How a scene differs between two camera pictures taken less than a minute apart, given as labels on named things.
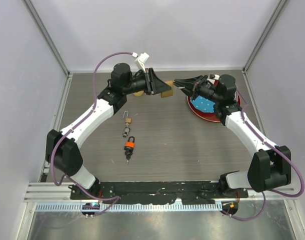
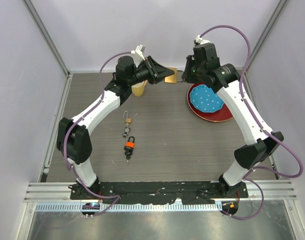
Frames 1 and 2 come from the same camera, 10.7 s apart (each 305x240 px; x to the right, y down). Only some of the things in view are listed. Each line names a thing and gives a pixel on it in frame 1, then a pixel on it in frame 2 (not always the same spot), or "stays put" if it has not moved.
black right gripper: (193, 85) -> (188, 61)
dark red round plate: (209, 116) stays put
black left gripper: (154, 85) -> (158, 72)
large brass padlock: (168, 93) -> (172, 78)
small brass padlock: (128, 120) stays put
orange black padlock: (129, 145) stays put
